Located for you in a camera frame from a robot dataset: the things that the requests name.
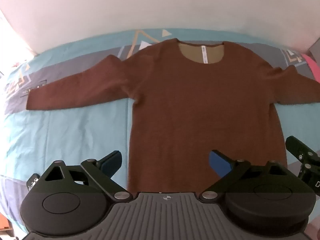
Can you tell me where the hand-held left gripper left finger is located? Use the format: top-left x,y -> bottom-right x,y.
37,150 -> 134,203

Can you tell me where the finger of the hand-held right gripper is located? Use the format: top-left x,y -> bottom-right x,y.
285,136 -> 317,161

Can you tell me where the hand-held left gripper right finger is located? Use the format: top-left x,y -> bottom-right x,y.
199,150 -> 300,203

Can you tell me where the brown long-sleeved sweater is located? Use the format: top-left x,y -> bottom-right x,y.
26,38 -> 320,193

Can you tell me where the blue grey patterned bed sheet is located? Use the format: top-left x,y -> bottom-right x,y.
0,28 -> 320,230

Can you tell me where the pink cloth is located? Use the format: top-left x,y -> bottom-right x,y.
301,53 -> 320,83

